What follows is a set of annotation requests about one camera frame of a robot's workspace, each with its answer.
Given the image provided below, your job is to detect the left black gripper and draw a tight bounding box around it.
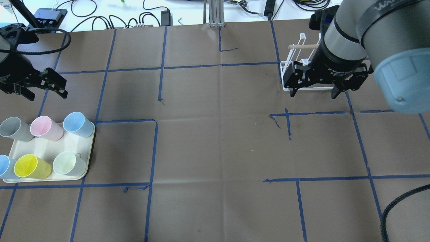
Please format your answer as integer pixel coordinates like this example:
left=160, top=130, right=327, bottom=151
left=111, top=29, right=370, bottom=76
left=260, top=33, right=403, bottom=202
left=0, top=26, right=68, bottom=101

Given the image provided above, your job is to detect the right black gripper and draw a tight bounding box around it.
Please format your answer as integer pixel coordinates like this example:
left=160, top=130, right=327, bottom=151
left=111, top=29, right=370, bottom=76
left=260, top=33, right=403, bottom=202
left=282, top=42, right=373, bottom=99

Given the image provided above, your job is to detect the light blue plastic cup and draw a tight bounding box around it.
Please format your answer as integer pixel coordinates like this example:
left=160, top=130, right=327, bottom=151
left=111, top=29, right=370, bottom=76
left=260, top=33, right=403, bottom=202
left=63, top=112, right=95, bottom=137

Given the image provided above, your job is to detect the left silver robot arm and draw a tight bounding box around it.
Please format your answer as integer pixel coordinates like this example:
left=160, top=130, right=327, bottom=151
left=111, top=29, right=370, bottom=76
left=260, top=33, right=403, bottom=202
left=0, top=24, right=71, bottom=101

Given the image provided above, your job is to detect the pink plastic cup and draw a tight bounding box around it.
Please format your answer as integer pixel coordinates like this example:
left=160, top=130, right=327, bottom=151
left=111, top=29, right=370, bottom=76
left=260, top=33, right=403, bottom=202
left=30, top=116, right=64, bottom=141

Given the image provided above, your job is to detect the grey plastic cup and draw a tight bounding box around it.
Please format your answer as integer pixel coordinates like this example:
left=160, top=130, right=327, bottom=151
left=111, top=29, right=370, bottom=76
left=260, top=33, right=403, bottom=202
left=0, top=117, right=34, bottom=142

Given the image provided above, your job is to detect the pale green plastic cup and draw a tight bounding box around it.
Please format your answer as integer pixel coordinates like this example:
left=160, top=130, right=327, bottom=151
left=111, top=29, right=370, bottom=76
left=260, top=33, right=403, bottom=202
left=52, top=151, right=87, bottom=176

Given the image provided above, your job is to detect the yellow plastic cup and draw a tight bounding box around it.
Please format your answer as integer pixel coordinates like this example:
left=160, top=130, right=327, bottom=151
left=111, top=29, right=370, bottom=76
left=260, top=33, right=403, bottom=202
left=14, top=154, right=52, bottom=179

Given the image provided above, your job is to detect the beige serving tray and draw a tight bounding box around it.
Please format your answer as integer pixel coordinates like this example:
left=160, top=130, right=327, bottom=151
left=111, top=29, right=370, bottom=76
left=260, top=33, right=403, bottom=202
left=3, top=126, right=96, bottom=183

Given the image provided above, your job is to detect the black power adapter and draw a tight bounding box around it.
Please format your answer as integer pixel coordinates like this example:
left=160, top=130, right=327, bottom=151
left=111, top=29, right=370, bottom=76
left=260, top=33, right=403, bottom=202
left=160, top=10, right=173, bottom=26

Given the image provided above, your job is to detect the white wire cup rack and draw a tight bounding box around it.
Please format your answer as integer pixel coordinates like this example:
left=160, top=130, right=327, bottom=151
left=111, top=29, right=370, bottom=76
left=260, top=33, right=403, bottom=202
left=279, top=33, right=336, bottom=91

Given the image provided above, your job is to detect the aluminium frame post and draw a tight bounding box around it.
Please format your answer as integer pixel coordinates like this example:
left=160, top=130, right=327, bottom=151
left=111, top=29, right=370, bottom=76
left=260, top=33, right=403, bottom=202
left=208, top=0, right=225, bottom=27

